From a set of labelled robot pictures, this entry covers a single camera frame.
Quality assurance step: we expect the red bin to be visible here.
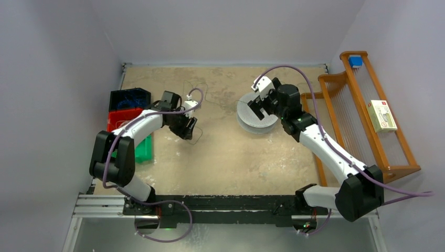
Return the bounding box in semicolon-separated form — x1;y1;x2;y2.
106;108;143;132

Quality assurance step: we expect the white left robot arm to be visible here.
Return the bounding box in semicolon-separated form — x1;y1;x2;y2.
89;88;204;215

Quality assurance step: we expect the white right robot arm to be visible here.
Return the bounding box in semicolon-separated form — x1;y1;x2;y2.
248;77;384;222

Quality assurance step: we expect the white perforated spool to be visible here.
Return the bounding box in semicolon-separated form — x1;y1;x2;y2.
236;92;278;134

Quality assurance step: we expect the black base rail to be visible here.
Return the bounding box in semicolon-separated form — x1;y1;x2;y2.
123;195;328;228

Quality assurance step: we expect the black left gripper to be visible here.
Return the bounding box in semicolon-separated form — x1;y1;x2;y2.
166;108;196;140

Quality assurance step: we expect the wooden rack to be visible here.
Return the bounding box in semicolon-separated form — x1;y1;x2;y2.
301;51;421;183

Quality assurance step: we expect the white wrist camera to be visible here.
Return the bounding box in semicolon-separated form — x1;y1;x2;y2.
251;76;274;96
182;94;200;117

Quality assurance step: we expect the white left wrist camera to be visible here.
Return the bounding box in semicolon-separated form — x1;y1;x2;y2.
182;94;200;117

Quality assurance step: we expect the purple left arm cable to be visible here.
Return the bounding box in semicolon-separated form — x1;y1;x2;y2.
102;87;205;244

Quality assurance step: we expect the blue block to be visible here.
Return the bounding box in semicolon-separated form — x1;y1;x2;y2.
348;55;363;68

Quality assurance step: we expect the white cardboard box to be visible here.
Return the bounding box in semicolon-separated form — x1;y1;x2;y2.
367;100;398;133

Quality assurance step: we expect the green bin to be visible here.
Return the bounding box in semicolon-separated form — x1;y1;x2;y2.
111;133;154;164

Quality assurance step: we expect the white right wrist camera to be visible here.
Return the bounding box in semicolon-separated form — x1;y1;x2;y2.
251;76;274;96

